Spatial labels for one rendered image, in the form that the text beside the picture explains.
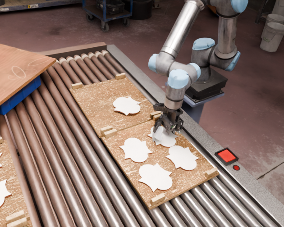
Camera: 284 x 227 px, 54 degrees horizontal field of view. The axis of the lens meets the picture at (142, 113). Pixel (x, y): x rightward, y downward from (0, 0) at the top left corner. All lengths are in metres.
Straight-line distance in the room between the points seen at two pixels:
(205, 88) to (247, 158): 1.23
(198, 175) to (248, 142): 1.75
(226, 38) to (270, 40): 3.36
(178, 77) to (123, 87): 0.60
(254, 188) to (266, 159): 1.56
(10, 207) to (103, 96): 0.74
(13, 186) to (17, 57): 0.80
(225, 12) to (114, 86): 0.70
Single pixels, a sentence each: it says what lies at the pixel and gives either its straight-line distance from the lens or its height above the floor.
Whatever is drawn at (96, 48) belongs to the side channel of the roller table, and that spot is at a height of 0.93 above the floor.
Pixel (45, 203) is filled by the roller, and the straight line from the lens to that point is 1.12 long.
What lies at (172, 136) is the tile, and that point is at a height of 0.94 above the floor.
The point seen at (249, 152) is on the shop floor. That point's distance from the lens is 2.82.
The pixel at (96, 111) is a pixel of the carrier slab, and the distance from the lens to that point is 1.44.
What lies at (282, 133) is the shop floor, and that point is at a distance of 3.20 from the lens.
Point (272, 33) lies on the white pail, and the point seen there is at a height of 0.29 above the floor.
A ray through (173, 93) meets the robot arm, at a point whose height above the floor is 1.22.
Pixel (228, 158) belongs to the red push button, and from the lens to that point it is 1.32.
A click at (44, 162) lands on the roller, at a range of 1.24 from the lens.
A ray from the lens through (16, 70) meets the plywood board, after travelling 1.61.
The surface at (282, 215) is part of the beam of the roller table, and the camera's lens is 1.25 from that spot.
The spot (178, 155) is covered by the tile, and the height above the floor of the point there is 0.94.
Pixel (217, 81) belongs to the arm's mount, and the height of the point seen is 0.97.
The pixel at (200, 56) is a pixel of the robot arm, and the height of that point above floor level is 1.12.
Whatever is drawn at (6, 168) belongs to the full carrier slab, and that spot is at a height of 0.94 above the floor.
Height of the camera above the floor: 1.84
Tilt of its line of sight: 39 degrees down
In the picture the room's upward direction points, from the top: 6 degrees clockwise
